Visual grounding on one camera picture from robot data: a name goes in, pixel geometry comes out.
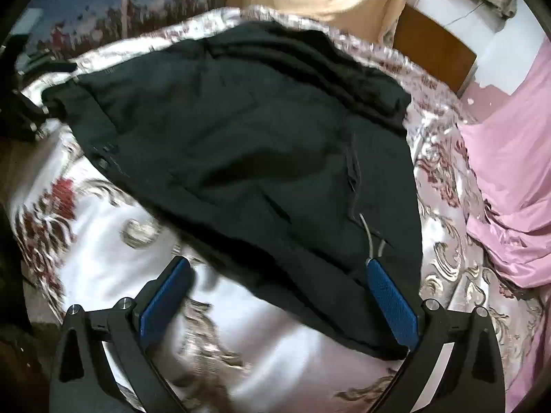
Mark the blue printed fabric wardrobe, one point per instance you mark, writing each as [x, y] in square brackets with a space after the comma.
[86, 8]

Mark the black jacket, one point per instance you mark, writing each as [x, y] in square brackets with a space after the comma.
[236, 146]

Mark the wooden headboard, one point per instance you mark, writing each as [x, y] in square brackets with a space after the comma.
[430, 47]

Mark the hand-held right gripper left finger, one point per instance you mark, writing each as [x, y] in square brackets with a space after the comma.
[165, 301]

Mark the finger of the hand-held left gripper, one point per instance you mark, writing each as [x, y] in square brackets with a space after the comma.
[23, 116]
[51, 67]

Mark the pink curtain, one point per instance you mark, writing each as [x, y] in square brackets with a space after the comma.
[516, 159]

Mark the floral satin bedspread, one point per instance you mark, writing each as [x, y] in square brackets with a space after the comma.
[107, 241]

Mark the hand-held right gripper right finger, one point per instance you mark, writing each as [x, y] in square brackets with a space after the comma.
[394, 305]

